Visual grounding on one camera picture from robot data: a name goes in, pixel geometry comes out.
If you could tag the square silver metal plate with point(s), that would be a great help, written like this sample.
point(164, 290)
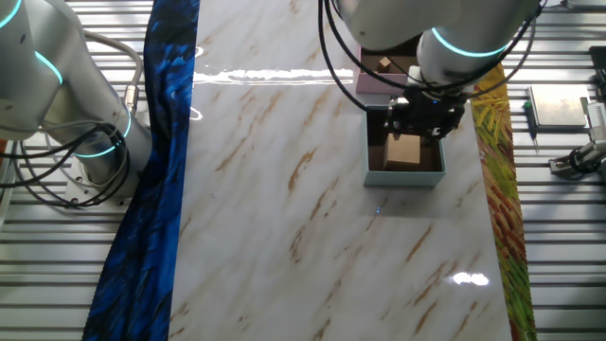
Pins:
point(558, 105)

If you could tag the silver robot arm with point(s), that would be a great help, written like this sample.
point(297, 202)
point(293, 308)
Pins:
point(38, 85)

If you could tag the large wooden cube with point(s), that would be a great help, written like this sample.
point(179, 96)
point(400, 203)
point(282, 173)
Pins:
point(402, 154)

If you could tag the white marble pattern sheet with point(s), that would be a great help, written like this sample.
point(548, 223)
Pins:
point(284, 237)

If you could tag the light blue cardboard box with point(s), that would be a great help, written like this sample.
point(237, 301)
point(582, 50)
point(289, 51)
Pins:
point(402, 179)

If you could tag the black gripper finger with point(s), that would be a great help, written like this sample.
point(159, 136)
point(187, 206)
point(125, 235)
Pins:
point(395, 134)
point(436, 134)

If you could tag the small wooden cube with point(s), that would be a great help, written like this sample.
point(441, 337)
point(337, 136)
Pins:
point(384, 64)

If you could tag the pink cardboard box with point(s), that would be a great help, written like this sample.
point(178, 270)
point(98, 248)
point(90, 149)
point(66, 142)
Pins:
point(379, 84)

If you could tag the white vented device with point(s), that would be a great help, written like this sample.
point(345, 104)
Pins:
point(597, 118)

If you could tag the blue painted cloth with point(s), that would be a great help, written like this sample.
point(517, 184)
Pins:
point(142, 189)

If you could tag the black device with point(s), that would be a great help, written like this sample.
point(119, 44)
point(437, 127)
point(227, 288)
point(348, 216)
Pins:
point(599, 61)

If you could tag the yellow green painted cloth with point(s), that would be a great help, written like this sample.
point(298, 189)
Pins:
point(502, 189)

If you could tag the grey flat object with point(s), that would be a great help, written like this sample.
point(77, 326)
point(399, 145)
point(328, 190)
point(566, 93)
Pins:
point(584, 4)

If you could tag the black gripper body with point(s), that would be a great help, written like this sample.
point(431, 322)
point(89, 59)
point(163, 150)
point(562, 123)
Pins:
point(433, 113)

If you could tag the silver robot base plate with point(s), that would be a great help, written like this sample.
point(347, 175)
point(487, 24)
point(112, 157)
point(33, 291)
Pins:
point(80, 189)

